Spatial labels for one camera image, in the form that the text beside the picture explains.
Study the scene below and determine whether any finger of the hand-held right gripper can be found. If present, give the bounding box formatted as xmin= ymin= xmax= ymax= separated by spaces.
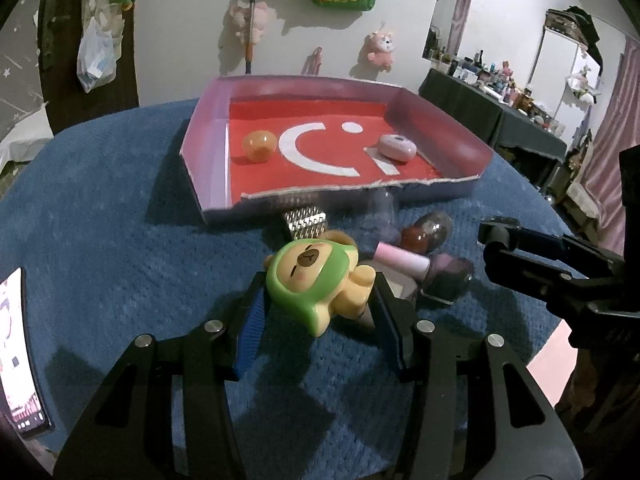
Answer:
xmin=477 ymin=216 xmax=627 ymax=267
xmin=483 ymin=246 xmax=613 ymax=318

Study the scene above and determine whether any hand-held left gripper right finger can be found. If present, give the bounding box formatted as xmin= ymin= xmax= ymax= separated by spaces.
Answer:
xmin=371 ymin=271 xmax=583 ymax=480

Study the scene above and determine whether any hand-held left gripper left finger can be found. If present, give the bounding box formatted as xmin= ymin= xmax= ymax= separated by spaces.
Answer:
xmin=52 ymin=271 xmax=273 ymax=480

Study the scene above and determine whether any purple bottle with pink cap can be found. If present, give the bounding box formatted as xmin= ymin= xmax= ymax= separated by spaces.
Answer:
xmin=374 ymin=241 xmax=432 ymax=301

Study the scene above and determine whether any dark glass bottle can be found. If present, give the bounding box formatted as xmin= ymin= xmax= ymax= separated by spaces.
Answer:
xmin=417 ymin=254 xmax=475 ymax=306

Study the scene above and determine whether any bear toy with green hood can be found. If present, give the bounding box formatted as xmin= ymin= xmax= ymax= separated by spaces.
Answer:
xmin=265 ymin=229 xmax=377 ymax=338

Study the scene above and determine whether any glass bottle with red cap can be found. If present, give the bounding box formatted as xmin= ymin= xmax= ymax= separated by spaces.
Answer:
xmin=399 ymin=211 xmax=453 ymax=256

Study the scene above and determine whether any purple cardboard box red inside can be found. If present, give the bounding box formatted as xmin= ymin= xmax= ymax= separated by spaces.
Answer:
xmin=179 ymin=75 xmax=493 ymax=226

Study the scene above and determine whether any silver studded cube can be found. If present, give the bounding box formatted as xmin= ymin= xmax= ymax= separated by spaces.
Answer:
xmin=282 ymin=207 xmax=328 ymax=241

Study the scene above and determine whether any pink curtain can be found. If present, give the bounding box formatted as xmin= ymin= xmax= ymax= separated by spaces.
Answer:
xmin=565 ymin=37 xmax=640 ymax=231

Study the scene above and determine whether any dark covered table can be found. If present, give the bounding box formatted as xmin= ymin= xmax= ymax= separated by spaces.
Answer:
xmin=419 ymin=67 xmax=568 ymax=161

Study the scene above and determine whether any pink round device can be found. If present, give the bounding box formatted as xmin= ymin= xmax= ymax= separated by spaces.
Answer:
xmin=376 ymin=133 xmax=418 ymax=162

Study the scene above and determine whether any row of toiletry bottles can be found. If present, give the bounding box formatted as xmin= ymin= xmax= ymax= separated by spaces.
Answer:
xmin=422 ymin=45 xmax=566 ymax=133

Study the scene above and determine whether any blue blanket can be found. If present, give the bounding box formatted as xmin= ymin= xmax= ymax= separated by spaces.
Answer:
xmin=0 ymin=100 xmax=581 ymax=480

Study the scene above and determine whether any white cabinet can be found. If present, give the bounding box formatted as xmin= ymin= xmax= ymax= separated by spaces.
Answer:
xmin=527 ymin=25 xmax=626 ymax=131

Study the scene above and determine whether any orange ball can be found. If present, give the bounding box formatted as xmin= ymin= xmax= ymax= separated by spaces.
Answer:
xmin=242 ymin=131 xmax=277 ymax=163

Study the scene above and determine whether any dark bag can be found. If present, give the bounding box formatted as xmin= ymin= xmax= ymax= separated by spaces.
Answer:
xmin=545 ymin=7 xmax=608 ymax=66

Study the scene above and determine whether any smartphone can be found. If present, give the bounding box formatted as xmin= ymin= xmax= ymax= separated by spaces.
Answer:
xmin=0 ymin=267 xmax=55 ymax=441

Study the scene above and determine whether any pink pig plush toy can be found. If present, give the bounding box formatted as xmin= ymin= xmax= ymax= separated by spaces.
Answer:
xmin=367 ymin=30 xmax=397 ymax=68

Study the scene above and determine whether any white paper sheet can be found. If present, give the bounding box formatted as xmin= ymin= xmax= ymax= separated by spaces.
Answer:
xmin=0 ymin=105 xmax=53 ymax=176

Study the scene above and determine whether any dark wooden door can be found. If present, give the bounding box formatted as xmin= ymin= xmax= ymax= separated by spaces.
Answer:
xmin=39 ymin=0 xmax=141 ymax=136

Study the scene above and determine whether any pale pink plush toy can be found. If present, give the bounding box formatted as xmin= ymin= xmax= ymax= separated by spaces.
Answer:
xmin=229 ymin=0 xmax=273 ymax=46

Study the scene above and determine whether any clear plastic bag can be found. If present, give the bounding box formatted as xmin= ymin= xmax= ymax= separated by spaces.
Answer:
xmin=76 ymin=17 xmax=118 ymax=93

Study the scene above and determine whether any wall mirror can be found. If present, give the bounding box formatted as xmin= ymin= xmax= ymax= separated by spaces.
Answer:
xmin=422 ymin=0 xmax=478 ymax=66

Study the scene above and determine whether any orange handled brush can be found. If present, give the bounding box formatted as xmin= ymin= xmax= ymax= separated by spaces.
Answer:
xmin=244 ymin=0 xmax=260 ymax=76

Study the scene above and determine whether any metal door handle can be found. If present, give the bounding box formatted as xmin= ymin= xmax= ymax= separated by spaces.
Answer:
xmin=39 ymin=0 xmax=71 ymax=71

